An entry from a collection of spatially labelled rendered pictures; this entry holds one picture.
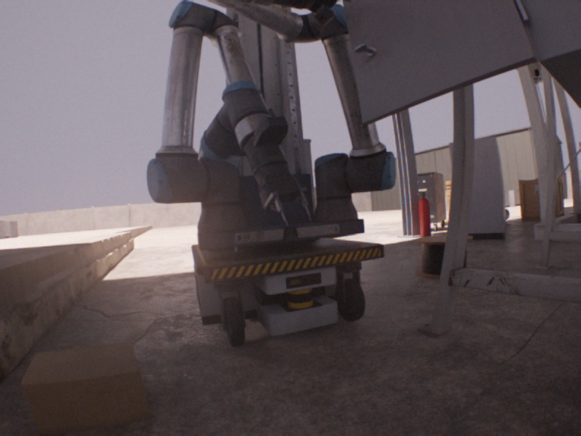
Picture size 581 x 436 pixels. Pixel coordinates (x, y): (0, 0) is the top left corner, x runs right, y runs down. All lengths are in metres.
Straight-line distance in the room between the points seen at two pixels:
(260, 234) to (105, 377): 0.69
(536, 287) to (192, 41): 1.29
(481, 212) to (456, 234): 2.71
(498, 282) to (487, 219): 2.79
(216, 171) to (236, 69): 0.35
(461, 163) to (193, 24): 1.00
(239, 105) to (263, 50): 0.92
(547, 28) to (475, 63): 0.13
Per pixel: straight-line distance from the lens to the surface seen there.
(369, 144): 1.13
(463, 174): 1.00
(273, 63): 1.54
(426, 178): 5.13
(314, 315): 1.08
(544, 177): 3.50
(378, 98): 0.65
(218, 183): 1.04
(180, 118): 1.01
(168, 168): 0.97
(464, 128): 1.02
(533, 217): 6.34
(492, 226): 3.71
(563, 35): 0.50
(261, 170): 0.59
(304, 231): 1.12
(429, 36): 0.59
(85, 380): 0.75
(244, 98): 0.68
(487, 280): 0.96
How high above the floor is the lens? 0.46
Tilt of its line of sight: 1 degrees down
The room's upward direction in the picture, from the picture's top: 4 degrees counter-clockwise
